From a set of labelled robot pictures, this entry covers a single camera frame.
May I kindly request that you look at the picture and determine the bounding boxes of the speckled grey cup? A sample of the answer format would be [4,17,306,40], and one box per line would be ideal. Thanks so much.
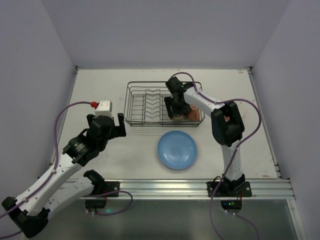
[172,114,185,121]

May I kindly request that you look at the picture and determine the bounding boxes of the pink cup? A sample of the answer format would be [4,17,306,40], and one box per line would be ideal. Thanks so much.
[187,104,200,122]

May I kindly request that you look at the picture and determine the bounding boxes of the blue plate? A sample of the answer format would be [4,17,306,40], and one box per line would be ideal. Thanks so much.
[156,130,198,171]

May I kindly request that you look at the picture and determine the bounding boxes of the orange white bowl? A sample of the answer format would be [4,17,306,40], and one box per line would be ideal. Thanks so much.
[235,101,245,117]

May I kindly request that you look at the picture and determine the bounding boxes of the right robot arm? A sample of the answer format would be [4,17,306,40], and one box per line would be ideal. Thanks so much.
[164,76,246,194]

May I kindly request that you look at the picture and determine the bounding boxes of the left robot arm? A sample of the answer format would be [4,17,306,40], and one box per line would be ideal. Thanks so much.
[1,113,126,239]

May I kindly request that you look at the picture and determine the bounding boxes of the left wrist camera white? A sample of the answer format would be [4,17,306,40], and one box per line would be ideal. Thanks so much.
[94,100,113,119]

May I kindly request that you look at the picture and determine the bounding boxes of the black wire dish rack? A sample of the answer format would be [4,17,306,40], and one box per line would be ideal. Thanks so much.
[124,81,205,127]

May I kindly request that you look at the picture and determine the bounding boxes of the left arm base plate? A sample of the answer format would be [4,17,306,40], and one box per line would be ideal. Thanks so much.
[88,181,120,198]

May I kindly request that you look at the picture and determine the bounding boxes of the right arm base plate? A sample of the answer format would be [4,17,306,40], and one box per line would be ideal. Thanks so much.
[206,178,253,198]

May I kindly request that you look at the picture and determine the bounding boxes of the aluminium rail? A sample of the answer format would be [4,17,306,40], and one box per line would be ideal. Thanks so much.
[106,178,295,200]

